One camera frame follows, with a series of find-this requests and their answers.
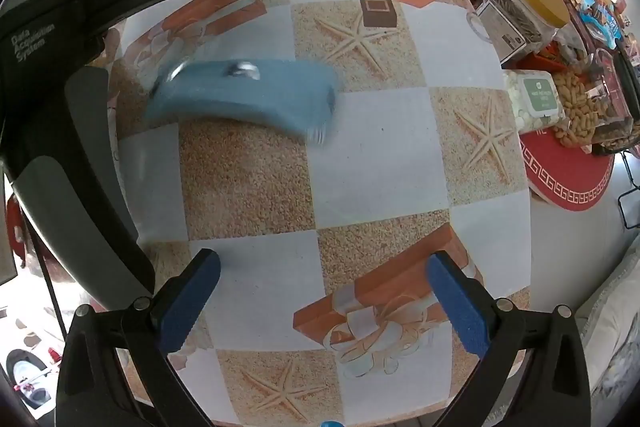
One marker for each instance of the white candy box green label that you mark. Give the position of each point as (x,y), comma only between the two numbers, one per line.
(535,99)

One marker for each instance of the black white round appliance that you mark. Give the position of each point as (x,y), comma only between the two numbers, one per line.
(22,372)

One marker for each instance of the red round tray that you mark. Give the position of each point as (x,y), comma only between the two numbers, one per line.
(565,182)

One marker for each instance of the tray of blue snack packets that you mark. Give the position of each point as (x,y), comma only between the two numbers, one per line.
(597,19)

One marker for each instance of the light blue snack packet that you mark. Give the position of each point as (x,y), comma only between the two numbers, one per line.
(240,94)

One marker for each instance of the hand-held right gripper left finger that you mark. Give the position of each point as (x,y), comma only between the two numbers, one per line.
(192,302)

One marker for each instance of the clear jar with yellow lid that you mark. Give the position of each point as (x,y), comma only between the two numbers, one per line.
(520,7)

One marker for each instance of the pile of peanuts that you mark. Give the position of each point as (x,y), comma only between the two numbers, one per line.
(577,104)

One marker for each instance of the white textured cushion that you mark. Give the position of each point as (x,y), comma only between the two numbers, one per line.
(610,332)

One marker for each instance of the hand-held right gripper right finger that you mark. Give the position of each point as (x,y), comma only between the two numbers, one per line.
(457,307)

